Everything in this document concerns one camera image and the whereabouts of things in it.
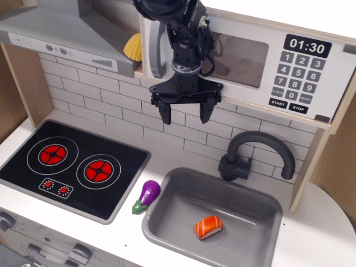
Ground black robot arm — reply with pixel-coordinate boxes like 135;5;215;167
133;1;223;125

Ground wooden toy kitchen cabinet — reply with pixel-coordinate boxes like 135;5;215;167
0;0;356;215

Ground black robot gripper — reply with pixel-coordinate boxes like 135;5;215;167
149;62;223;125

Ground purple toy eggplant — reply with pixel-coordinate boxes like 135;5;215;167
131;180;161;215

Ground grey toy range hood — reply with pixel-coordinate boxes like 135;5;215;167
1;1;140;77

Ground grey microwave door handle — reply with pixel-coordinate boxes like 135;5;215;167
149;21;166;79

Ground white toy microwave door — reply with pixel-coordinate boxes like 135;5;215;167
142;13;355;125

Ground grey toy sink basin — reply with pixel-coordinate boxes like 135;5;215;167
142;168;283;266

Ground grey oven knob left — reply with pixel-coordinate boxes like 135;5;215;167
0;211;16;232

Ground black toy induction stove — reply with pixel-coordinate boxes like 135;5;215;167
1;120;151;225

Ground yellow toy shell pasta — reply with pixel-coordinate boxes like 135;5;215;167
123;33;142;62

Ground grey oven knob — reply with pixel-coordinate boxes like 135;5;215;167
69;244;93;265
0;211;16;232

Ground grey oven knob right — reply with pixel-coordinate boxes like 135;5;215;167
69;244;93;265

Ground orange salmon sushi toy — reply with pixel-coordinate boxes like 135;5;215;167
194;215;224;240

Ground dark grey toy faucet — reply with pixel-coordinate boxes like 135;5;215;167
218;131;295;181

